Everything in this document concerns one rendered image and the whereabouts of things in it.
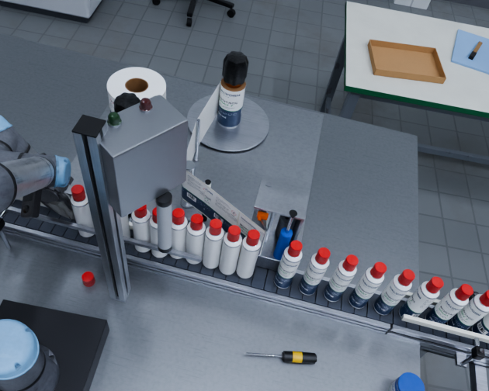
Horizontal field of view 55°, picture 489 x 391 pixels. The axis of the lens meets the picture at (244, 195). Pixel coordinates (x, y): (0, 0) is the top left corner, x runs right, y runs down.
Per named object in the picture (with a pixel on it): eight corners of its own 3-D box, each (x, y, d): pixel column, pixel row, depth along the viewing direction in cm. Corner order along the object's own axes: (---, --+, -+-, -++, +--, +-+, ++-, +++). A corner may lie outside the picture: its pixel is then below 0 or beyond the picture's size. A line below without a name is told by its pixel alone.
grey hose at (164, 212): (174, 243, 120) (174, 192, 104) (169, 254, 118) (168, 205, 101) (160, 239, 120) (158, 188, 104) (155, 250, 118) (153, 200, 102)
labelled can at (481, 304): (467, 330, 137) (506, 299, 121) (455, 338, 135) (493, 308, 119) (454, 315, 139) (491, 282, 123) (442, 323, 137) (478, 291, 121)
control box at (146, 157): (186, 181, 106) (189, 119, 91) (121, 219, 98) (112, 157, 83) (159, 154, 110) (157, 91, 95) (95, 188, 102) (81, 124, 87)
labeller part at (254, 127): (275, 106, 187) (275, 104, 186) (259, 161, 167) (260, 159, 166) (199, 88, 188) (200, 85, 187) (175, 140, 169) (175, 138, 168)
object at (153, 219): (171, 246, 142) (171, 205, 126) (165, 261, 139) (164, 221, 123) (154, 241, 142) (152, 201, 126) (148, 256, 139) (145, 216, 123)
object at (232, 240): (237, 262, 141) (246, 224, 125) (234, 278, 138) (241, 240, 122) (220, 258, 141) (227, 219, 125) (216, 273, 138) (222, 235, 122)
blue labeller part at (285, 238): (282, 258, 141) (293, 228, 129) (280, 268, 139) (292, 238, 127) (272, 256, 142) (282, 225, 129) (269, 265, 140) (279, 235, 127)
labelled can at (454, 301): (441, 314, 139) (476, 282, 123) (442, 331, 136) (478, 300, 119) (423, 310, 139) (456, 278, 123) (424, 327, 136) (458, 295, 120)
